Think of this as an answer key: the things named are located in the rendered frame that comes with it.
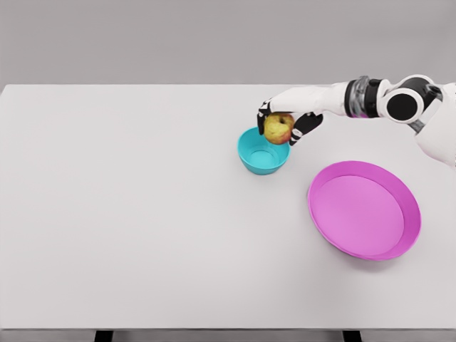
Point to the pink plate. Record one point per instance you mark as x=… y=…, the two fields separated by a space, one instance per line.
x=361 y=210

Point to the yellow-red apple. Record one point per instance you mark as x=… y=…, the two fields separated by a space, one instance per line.
x=278 y=127

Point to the blue bowl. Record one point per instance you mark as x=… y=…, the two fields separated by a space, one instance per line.
x=263 y=156

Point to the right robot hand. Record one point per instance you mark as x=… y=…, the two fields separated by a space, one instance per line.
x=296 y=99

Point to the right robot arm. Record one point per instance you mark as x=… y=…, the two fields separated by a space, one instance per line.
x=399 y=103

